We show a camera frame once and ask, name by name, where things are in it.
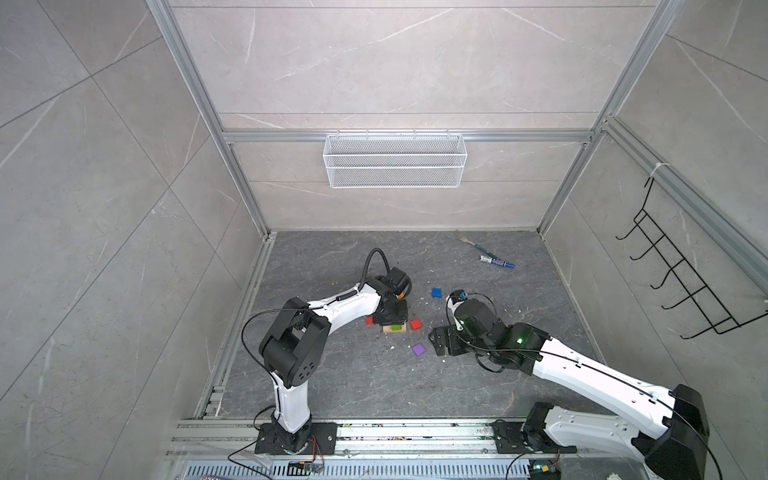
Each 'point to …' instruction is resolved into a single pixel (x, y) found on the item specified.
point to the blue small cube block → (437, 293)
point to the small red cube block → (416, 324)
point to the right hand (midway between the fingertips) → (442, 331)
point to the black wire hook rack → (719, 319)
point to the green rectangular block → (396, 327)
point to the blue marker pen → (497, 262)
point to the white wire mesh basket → (394, 160)
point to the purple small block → (418, 349)
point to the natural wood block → (388, 329)
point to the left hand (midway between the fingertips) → (402, 313)
